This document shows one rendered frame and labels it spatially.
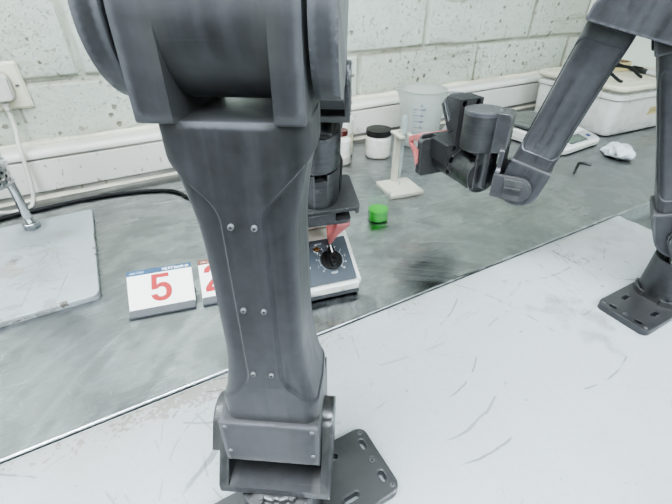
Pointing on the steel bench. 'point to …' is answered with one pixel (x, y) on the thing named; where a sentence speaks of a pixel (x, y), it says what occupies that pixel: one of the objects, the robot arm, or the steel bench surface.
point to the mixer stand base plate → (48, 267)
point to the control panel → (319, 275)
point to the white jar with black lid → (378, 141)
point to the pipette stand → (397, 174)
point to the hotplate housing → (337, 282)
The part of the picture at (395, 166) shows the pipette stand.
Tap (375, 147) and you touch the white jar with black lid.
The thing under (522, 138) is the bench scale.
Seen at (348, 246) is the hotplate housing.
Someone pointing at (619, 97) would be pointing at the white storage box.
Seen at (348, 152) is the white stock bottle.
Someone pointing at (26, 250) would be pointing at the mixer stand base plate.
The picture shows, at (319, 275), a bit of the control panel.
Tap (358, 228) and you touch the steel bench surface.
